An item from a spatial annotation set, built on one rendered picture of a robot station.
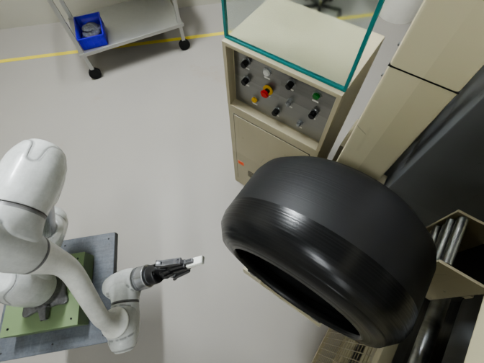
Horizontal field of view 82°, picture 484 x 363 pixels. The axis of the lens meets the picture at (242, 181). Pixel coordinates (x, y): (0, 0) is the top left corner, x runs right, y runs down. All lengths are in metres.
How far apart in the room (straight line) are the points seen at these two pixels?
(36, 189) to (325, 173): 0.68
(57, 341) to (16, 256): 0.87
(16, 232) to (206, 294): 1.47
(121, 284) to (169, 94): 2.10
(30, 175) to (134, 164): 1.78
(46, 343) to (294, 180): 1.33
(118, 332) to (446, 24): 1.18
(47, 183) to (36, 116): 2.54
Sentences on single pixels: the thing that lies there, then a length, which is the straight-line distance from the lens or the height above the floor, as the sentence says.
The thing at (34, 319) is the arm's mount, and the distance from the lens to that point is 1.57.
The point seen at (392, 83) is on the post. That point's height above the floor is 1.62.
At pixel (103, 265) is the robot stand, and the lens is 1.57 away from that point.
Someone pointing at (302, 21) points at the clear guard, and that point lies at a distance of 1.06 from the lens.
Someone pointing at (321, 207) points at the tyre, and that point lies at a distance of 0.63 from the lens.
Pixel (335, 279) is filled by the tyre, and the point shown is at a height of 1.44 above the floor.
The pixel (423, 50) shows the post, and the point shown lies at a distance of 0.61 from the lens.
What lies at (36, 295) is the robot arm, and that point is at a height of 0.90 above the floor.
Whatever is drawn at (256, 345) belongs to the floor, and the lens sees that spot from 2.04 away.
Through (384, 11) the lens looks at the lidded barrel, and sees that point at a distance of 3.98.
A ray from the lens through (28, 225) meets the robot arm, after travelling 0.80.
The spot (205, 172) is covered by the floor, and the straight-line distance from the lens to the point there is 2.35.
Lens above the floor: 2.03
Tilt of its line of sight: 63 degrees down
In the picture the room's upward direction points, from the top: 3 degrees counter-clockwise
